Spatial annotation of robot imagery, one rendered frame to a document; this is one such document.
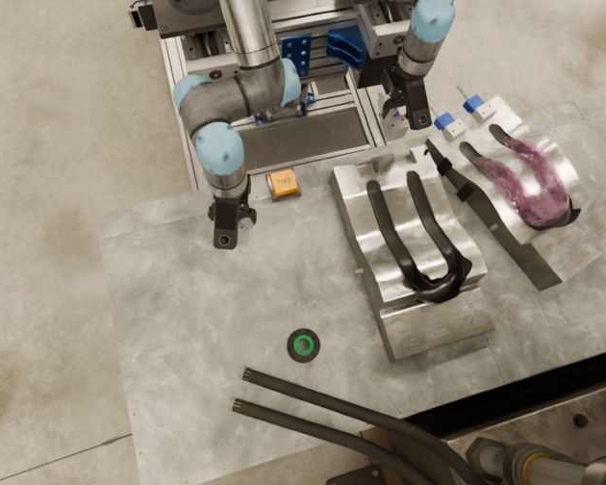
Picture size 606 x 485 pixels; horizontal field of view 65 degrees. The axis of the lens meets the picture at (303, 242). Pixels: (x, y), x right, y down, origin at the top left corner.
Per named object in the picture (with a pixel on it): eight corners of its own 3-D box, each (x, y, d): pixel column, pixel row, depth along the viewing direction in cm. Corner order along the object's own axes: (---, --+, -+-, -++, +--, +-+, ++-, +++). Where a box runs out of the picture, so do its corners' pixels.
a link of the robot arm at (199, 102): (229, 87, 91) (252, 133, 88) (173, 106, 89) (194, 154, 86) (225, 59, 83) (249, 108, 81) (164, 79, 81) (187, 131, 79)
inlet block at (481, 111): (447, 95, 138) (453, 84, 133) (460, 88, 139) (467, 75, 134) (476, 129, 135) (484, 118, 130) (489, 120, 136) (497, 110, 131)
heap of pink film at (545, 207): (465, 163, 128) (476, 148, 120) (513, 132, 132) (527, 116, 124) (528, 240, 122) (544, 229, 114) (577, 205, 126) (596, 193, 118)
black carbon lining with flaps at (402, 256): (361, 186, 123) (366, 168, 114) (417, 171, 125) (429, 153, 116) (407, 314, 113) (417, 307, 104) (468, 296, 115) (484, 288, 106)
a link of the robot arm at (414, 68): (443, 59, 97) (407, 68, 96) (437, 73, 102) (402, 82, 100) (430, 30, 99) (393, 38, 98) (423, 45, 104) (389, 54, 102)
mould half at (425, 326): (329, 182, 131) (334, 159, 118) (416, 160, 134) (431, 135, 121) (390, 362, 116) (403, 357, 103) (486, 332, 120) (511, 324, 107)
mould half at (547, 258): (421, 147, 135) (434, 126, 125) (490, 106, 141) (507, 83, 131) (539, 292, 124) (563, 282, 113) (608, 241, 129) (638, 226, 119)
